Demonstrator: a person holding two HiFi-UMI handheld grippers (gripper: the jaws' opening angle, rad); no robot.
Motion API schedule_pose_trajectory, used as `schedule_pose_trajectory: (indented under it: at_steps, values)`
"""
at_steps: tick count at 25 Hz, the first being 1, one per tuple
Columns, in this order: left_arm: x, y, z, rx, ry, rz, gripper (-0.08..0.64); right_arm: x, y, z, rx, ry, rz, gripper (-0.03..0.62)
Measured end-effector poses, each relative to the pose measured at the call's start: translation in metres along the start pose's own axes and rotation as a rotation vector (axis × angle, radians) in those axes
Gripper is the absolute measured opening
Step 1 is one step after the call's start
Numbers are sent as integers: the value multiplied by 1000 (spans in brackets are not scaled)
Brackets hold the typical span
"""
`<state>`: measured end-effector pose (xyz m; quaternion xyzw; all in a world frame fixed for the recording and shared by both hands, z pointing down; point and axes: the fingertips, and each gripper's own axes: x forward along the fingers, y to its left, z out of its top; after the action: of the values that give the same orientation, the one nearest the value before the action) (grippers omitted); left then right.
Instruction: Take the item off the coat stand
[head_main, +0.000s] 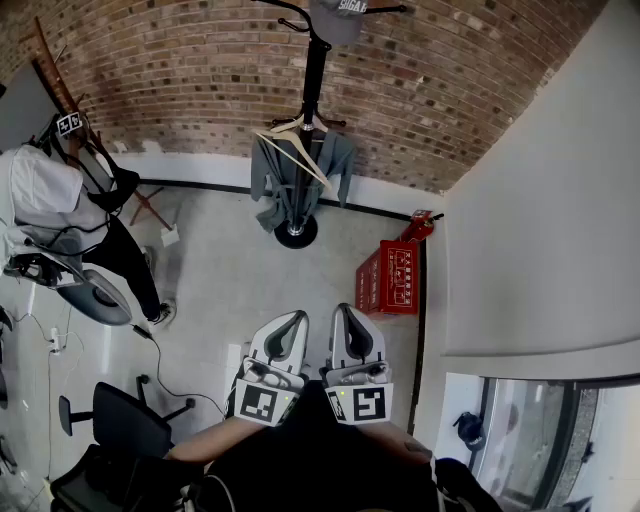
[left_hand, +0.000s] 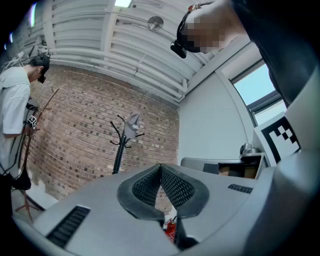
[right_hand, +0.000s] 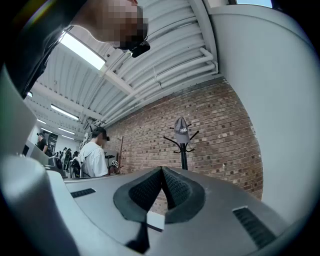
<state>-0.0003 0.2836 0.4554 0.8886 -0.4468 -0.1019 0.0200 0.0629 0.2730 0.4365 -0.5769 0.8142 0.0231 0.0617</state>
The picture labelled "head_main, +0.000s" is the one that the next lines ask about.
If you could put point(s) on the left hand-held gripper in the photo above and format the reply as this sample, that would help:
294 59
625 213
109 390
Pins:
259 402

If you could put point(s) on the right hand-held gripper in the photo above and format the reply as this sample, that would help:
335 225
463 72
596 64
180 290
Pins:
367 402

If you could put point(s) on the black metal coat rack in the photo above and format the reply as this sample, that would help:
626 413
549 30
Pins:
313 75

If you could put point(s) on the grey baseball cap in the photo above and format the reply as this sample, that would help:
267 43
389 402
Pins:
336 26

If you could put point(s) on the person's right forearm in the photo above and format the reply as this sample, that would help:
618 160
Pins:
400 440

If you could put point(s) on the person's left forearm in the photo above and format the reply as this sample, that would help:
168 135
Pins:
210 442

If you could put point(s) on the red fire equipment box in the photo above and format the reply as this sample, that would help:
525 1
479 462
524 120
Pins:
397 280

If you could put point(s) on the person's black clothing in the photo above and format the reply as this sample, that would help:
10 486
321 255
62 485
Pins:
320 460

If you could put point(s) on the red fire extinguisher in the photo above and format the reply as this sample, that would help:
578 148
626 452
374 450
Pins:
419 225

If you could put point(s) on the black cap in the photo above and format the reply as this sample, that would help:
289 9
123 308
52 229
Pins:
470 432

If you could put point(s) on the grey garment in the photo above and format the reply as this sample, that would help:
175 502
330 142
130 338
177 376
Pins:
280 197

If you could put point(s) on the white sheet on floor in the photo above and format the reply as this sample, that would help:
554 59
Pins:
170 237

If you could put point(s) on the black office chair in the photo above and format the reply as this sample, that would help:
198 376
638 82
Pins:
130 425

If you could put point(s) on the grey office chair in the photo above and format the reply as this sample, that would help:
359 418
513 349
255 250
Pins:
95 297

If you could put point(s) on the light wooden clothes hanger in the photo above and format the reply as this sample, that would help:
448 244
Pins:
300 152

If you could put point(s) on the black bag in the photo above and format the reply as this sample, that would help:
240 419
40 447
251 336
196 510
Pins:
117 192

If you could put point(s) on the white power strip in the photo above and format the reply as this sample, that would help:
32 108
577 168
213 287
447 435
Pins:
55 342

